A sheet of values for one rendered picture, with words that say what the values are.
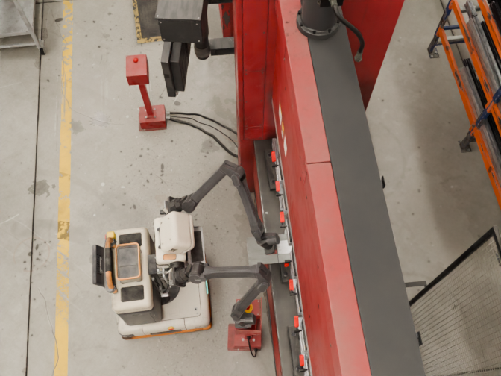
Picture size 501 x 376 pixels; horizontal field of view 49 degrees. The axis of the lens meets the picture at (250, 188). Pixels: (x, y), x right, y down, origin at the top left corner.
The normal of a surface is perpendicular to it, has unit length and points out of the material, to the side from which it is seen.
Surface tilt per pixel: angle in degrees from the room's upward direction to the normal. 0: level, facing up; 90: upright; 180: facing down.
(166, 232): 48
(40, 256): 0
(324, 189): 0
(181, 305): 0
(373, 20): 90
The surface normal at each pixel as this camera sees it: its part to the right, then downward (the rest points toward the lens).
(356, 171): 0.00, -0.43
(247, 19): 0.11, 0.90
